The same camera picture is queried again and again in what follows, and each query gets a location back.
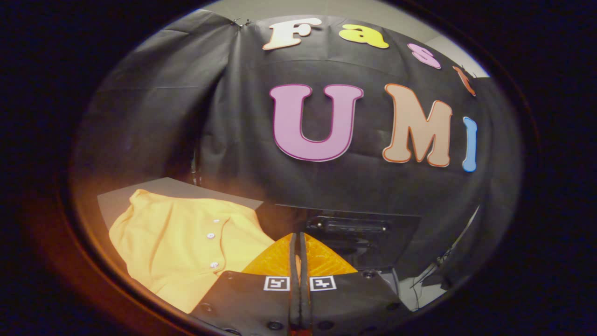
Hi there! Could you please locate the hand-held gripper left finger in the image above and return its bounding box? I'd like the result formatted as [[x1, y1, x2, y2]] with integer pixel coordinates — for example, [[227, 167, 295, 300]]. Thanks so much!
[[189, 232, 301, 336]]

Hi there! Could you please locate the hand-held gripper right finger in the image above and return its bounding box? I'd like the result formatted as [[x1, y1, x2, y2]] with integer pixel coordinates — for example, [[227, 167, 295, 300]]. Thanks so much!
[[301, 232, 413, 336]]

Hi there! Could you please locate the dark washing machine lid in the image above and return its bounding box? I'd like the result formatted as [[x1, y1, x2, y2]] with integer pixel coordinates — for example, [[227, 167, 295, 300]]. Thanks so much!
[[275, 204, 423, 272]]

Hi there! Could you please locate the orange button shirt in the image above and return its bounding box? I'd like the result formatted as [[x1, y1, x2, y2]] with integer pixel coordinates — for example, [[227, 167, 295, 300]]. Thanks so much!
[[108, 189, 276, 314]]

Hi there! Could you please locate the black light stand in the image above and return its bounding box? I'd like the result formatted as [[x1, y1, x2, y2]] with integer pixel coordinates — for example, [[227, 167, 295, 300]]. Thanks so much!
[[410, 205, 481, 287]]

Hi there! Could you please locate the white and dark cabinet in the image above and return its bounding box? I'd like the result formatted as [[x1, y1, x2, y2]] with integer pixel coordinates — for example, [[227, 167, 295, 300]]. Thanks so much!
[[97, 177, 264, 229]]

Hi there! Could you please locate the black backdrop cloth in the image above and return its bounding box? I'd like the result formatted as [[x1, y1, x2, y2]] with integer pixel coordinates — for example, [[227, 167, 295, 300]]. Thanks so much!
[[70, 9, 521, 290]]

